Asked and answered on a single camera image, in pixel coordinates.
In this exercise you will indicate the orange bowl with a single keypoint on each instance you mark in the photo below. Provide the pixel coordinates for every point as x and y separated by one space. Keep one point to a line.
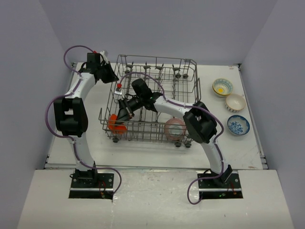
118 129

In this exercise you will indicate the grey wire dish rack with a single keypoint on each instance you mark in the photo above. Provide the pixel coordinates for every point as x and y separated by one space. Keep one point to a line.
176 78

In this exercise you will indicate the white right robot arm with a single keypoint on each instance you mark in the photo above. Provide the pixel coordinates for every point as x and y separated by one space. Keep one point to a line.
200 123

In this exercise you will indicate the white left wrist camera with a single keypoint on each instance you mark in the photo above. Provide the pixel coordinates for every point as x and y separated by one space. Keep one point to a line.
104 56

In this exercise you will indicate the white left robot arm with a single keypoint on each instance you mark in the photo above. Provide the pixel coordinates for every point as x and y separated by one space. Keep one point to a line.
70 115

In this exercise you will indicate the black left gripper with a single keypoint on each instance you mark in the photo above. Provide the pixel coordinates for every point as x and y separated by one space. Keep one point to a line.
111 77

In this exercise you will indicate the beige white bowl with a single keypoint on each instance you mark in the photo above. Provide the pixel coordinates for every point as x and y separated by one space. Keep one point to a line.
235 103

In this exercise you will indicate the blue patterned bowl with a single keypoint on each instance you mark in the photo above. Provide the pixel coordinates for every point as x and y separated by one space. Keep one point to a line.
238 125

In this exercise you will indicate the pink rimmed white bowl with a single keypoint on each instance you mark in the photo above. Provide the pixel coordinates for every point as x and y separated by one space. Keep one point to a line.
174 129

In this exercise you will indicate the floral white bowl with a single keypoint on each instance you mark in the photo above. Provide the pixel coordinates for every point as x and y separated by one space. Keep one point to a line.
222 87

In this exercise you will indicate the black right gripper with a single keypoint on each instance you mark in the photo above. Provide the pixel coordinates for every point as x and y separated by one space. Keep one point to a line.
124 115

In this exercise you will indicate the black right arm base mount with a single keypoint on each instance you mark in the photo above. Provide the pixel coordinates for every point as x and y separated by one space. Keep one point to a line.
230 189

